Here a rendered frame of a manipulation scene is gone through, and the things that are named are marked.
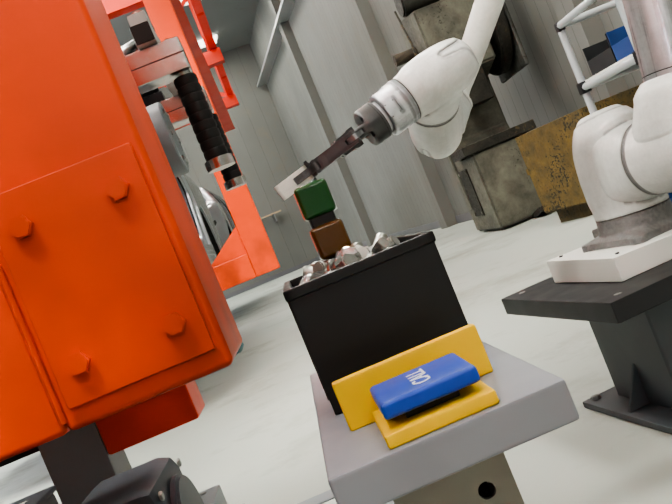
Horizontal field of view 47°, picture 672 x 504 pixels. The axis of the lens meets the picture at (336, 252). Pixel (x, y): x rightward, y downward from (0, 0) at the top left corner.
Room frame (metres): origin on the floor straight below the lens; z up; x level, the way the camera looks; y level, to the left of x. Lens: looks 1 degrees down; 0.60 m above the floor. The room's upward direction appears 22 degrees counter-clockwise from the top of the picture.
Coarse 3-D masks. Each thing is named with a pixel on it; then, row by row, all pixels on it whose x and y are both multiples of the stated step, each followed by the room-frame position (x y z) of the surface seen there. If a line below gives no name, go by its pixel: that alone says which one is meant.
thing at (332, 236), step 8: (328, 224) 0.90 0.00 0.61; (336, 224) 0.90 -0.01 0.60; (312, 232) 0.89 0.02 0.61; (320, 232) 0.89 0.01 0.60; (328, 232) 0.89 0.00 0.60; (336, 232) 0.90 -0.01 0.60; (344, 232) 0.90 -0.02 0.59; (312, 240) 0.92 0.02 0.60; (320, 240) 0.89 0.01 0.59; (328, 240) 0.89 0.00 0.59; (336, 240) 0.90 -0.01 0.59; (344, 240) 0.90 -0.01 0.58; (320, 248) 0.89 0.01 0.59; (328, 248) 0.89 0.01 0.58; (336, 248) 0.89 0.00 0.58; (320, 256) 0.90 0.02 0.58; (328, 256) 0.89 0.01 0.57
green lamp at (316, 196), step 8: (312, 184) 0.90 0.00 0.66; (320, 184) 0.90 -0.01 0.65; (296, 192) 0.89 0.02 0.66; (304, 192) 0.89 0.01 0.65; (312, 192) 0.89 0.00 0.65; (320, 192) 0.90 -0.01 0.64; (328, 192) 0.90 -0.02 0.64; (296, 200) 0.91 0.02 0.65; (304, 200) 0.89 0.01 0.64; (312, 200) 0.89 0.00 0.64; (320, 200) 0.90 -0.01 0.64; (328, 200) 0.90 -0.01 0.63; (304, 208) 0.89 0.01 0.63; (312, 208) 0.89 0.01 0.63; (320, 208) 0.90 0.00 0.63; (328, 208) 0.90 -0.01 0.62; (304, 216) 0.90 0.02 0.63; (312, 216) 0.89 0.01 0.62
